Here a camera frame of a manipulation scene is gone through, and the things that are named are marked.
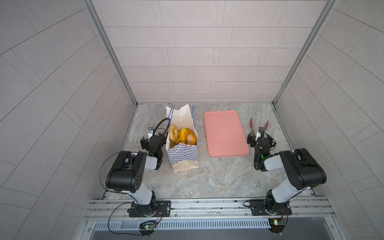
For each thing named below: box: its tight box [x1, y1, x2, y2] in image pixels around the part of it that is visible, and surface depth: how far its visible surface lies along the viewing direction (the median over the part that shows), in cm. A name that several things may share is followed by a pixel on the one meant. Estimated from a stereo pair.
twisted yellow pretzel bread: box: [169, 124, 180, 143], surface depth 91 cm
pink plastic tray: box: [203, 110, 250, 158], surface depth 102 cm
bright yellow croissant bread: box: [180, 128, 189, 144], surface depth 88 cm
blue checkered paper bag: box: [165, 103, 199, 172], surface depth 76 cm
